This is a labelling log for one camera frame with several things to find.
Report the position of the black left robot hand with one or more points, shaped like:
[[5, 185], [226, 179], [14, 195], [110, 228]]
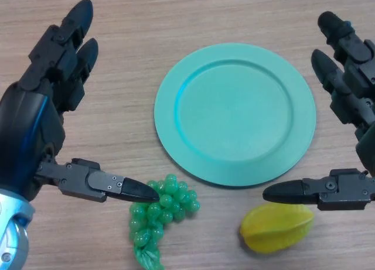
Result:
[[29, 120]]

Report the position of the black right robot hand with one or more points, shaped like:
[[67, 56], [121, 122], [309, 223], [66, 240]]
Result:
[[337, 191]]

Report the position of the green grapes bunch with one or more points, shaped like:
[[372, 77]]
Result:
[[170, 202]]

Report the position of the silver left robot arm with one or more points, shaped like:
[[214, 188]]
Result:
[[11, 237]]

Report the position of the green round plate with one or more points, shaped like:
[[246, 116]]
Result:
[[234, 114]]

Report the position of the yellow starfruit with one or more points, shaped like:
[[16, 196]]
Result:
[[275, 229]]

